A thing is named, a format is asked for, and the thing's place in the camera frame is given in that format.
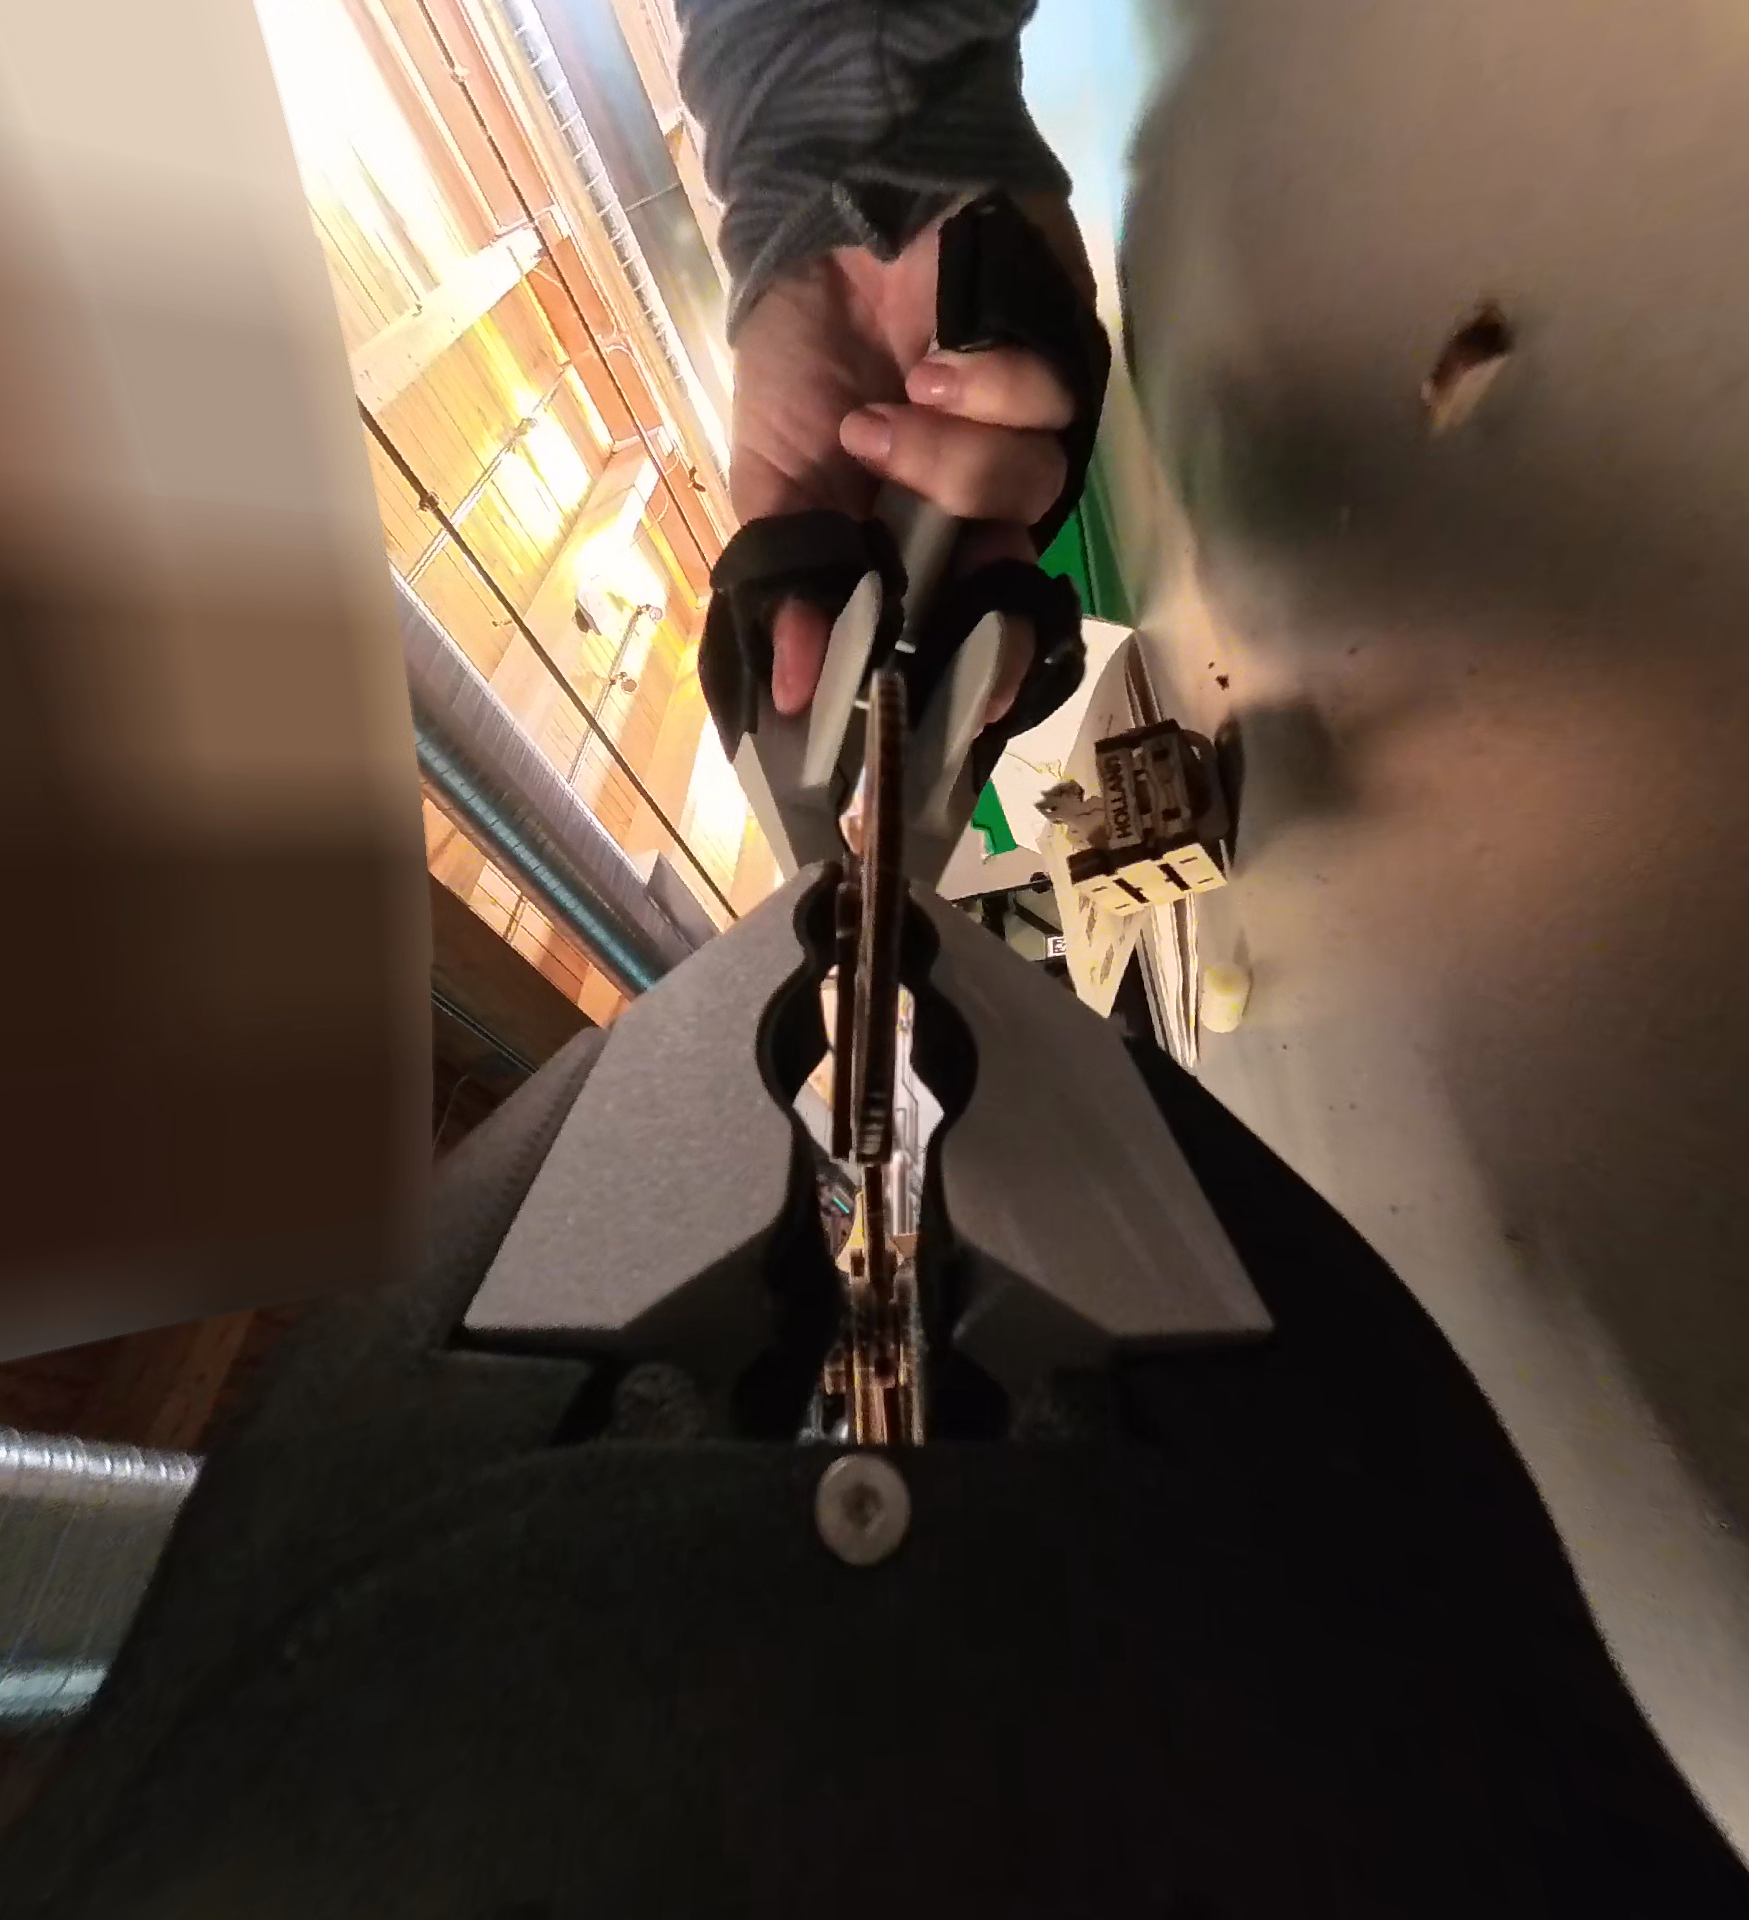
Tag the small wooden basket part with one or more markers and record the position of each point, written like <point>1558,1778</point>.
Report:
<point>1158,794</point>

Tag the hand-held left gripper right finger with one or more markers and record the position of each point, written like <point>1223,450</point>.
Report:
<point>1084,1186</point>

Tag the person's right hand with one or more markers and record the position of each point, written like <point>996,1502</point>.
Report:
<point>815,405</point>

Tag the wooden bicycle model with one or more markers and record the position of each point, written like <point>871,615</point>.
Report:
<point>874,901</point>

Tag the green box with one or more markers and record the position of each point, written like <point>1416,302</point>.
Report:
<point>1092,555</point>

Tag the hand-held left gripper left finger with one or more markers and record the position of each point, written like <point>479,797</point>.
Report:
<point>619,1170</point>

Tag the short wooden dowel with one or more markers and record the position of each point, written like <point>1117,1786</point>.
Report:
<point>1223,1001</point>

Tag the person's right forearm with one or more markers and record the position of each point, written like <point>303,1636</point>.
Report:
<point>858,120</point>

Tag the silver ribbed air duct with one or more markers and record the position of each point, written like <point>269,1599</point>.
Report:
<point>34,1576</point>

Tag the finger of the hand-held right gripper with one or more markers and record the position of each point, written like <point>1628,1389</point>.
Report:
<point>845,675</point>
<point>986,684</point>

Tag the grey ceiling air duct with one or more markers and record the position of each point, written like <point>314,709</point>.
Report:
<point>544,811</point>

